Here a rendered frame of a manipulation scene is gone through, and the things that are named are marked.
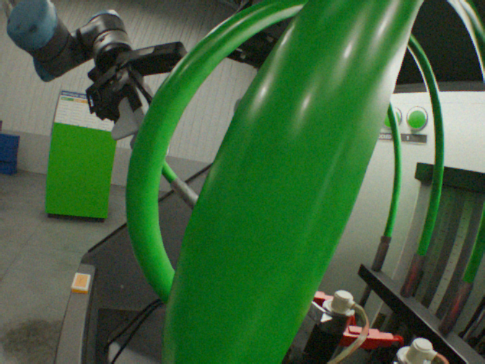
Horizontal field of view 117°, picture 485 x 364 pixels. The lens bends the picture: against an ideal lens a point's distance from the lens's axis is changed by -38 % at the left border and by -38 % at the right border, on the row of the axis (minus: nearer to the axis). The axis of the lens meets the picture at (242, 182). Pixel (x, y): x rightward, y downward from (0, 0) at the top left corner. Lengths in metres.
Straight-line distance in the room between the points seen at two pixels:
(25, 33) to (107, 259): 0.45
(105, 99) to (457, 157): 0.55
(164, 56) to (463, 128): 0.49
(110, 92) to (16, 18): 0.20
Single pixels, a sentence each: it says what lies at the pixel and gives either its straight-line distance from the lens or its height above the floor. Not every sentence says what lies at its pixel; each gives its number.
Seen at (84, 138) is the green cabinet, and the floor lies 1.15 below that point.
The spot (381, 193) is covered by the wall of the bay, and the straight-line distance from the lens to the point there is 0.51.
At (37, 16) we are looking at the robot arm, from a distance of 0.38.
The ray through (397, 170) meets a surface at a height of 1.26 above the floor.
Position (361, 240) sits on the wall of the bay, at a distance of 0.53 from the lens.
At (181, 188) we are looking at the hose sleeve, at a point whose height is 1.18.
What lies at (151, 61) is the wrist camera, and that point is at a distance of 0.37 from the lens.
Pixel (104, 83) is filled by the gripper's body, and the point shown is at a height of 1.30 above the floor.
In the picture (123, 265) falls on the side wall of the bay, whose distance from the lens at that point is 0.56.
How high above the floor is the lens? 1.22
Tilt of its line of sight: 5 degrees down
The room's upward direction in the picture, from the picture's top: 12 degrees clockwise
